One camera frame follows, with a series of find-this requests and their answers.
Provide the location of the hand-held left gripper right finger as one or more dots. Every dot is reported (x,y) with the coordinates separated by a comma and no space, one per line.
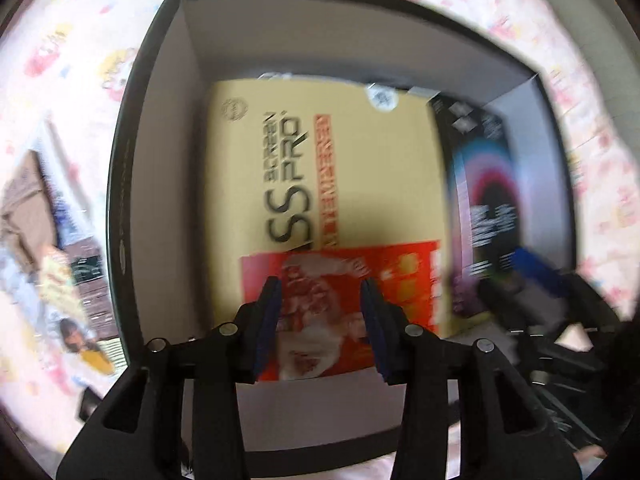
(372,325)

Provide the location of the dark brown printed packet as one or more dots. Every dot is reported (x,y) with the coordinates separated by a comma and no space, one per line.
(90,280)

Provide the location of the small black object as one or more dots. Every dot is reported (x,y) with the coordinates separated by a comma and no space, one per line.
(90,405)

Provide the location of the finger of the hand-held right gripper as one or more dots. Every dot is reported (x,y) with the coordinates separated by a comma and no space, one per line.
(537,270)

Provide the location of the black storage box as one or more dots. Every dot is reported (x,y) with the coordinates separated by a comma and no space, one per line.
(160,110)

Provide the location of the pink printed blanket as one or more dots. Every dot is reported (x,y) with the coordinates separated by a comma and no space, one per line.
(75,35)

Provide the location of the red printed packet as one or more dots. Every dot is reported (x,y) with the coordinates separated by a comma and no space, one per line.
(320,310)

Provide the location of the printed card with figure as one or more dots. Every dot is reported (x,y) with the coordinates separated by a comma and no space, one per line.
(82,345)

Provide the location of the yellow box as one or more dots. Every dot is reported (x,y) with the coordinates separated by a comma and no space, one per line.
(350,170)

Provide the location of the black iridescent screen protector box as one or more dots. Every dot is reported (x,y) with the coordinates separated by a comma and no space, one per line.
(480,185)

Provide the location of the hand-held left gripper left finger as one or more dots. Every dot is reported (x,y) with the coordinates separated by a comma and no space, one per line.
(267,320)

